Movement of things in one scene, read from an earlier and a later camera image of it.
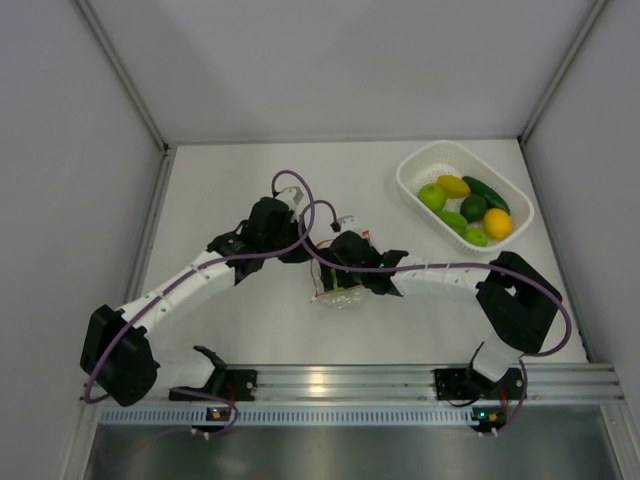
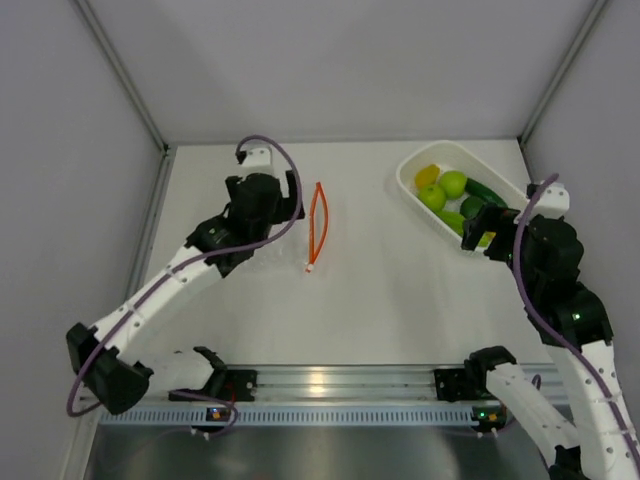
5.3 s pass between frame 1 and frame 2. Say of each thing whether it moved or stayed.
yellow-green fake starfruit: moved
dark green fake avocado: stayed
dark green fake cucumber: stayed
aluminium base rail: stayed
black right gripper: moved
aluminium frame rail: stayed
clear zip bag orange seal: moved
